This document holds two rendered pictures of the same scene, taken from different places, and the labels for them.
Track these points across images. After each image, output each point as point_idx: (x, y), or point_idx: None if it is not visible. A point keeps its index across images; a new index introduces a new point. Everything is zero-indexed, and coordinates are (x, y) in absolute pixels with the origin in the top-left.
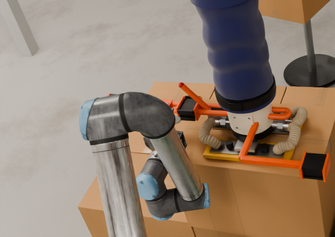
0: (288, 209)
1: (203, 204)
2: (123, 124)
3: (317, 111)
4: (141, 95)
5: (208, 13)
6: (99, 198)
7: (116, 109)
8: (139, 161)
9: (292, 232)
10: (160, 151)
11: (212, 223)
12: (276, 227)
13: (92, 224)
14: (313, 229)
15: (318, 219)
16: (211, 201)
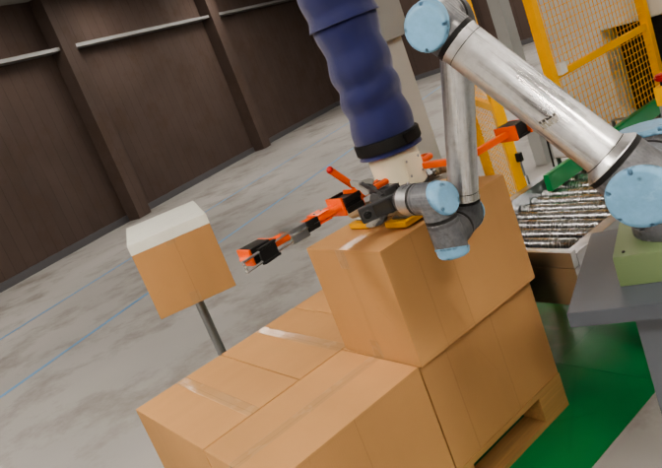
0: (496, 239)
1: (482, 208)
2: (465, 8)
3: None
4: None
5: (360, 25)
6: (281, 460)
7: None
8: (262, 418)
9: (507, 275)
10: (469, 83)
11: (443, 335)
12: (495, 281)
13: None
14: (519, 255)
15: (519, 234)
16: (434, 290)
